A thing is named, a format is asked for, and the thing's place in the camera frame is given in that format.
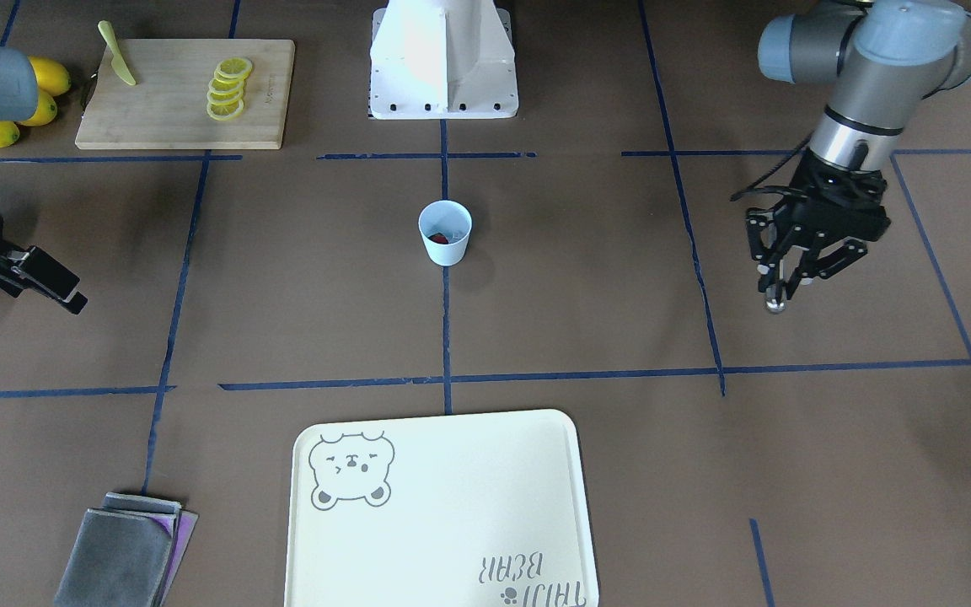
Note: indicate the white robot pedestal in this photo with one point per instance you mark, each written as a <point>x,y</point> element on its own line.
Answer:
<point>442,60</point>

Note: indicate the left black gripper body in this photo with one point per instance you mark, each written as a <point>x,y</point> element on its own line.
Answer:
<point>828,221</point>

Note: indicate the light blue plastic cup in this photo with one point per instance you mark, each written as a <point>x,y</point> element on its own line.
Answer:
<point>445,227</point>

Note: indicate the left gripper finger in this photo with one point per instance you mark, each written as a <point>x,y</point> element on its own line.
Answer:
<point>823,257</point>

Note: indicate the folded grey cloth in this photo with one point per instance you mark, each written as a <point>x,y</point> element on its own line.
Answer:
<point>127,552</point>

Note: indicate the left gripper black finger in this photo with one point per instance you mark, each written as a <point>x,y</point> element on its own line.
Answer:
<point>768,248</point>

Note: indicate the yellow lemon top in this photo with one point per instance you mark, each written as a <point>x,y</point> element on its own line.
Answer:
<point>51,76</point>

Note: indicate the yellow lemon middle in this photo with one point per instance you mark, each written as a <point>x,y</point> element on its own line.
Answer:
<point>45,112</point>

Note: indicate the yellow plastic knife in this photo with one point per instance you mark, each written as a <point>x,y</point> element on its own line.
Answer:
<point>117,59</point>

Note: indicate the wooden cutting board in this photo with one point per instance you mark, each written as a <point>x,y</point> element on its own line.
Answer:
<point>166,109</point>

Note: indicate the cream bear serving tray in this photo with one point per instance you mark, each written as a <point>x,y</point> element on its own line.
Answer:
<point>464,510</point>

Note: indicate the lemon slices row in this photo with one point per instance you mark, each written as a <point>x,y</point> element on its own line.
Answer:
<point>225,96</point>

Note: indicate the steel muddler black tip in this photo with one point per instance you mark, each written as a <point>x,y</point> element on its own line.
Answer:
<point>775,299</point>

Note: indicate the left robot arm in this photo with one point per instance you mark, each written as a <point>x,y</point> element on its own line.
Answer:
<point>882,59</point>

